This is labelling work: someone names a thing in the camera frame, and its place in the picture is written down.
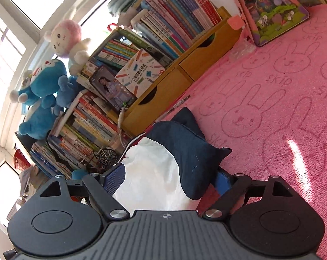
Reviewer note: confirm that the colourful cartoon gift bag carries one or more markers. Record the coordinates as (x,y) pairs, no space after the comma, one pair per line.
(272,10)

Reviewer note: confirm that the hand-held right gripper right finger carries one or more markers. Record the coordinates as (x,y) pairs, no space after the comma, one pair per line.
(223,181)

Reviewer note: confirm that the pink rabbit-print blanket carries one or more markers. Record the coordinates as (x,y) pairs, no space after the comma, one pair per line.
(261,100)

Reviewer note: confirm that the miniature bicycle model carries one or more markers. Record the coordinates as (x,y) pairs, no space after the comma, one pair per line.
(106,155)

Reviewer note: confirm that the row of thin colourful books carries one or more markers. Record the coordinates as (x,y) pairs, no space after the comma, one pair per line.
(120,51)

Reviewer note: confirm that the row of red blue books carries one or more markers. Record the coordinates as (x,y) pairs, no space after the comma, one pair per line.
(177,13)

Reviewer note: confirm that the red white candy cane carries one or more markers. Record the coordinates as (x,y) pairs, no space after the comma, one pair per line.
(113,26)

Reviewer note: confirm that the wooden drawer organizer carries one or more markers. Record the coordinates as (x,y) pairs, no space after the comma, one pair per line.
(166,92)

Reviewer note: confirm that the white pencil-print box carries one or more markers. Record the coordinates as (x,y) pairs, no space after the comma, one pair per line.
(139,73)

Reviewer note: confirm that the red mesh basket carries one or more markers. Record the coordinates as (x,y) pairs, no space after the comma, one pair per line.
(21,159)

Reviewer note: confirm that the grey pen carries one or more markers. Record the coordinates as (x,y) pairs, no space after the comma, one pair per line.
(181,101)

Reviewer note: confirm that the smartphone with lit screen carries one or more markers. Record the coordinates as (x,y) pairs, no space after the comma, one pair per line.
(111,86)

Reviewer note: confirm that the blue cat plush toy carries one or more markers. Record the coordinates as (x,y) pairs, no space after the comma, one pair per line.
(44,86)

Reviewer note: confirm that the small round blue plush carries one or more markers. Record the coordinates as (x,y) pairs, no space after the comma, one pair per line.
(79,174)

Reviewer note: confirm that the pink and white plush toy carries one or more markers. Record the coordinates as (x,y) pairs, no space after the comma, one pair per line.
(67,36)

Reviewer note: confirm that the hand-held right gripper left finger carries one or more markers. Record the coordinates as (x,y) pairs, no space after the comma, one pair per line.
(114,179)

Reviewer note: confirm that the clear plastic wrapper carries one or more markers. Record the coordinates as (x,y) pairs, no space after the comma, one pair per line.
(242,48)

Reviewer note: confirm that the stack of papers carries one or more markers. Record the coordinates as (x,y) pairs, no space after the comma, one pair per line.
(29,180)

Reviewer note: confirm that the navy and white jacket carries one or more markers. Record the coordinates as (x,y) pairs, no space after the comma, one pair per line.
(152,173)

